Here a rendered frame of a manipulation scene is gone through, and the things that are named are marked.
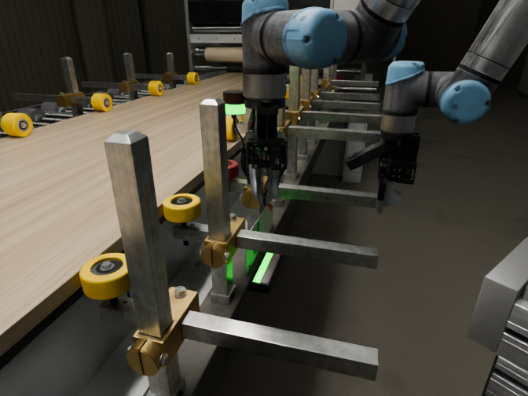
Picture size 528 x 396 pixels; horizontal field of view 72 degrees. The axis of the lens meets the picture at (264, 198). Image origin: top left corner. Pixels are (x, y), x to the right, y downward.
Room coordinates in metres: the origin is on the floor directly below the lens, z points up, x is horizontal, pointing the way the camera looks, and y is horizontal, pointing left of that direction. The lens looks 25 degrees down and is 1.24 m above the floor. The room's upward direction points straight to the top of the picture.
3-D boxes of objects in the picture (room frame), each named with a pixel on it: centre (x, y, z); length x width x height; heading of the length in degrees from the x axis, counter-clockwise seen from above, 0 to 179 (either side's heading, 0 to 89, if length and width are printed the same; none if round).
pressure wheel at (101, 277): (0.47, 0.24, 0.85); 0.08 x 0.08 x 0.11
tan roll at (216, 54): (3.30, -0.08, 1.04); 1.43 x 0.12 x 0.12; 74
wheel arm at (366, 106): (1.63, -0.25, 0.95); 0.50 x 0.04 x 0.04; 74
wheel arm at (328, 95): (1.86, -0.38, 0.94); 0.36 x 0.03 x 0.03; 74
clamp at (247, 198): (0.91, 0.02, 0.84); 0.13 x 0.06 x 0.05; 164
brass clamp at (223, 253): (0.67, 0.08, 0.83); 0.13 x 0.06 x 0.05; 164
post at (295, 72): (1.37, -0.11, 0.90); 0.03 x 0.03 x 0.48; 74
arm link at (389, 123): (0.84, -0.31, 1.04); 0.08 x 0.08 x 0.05
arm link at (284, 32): (0.57, -0.07, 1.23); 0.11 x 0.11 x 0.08; 32
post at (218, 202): (0.65, 0.09, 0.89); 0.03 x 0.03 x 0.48; 74
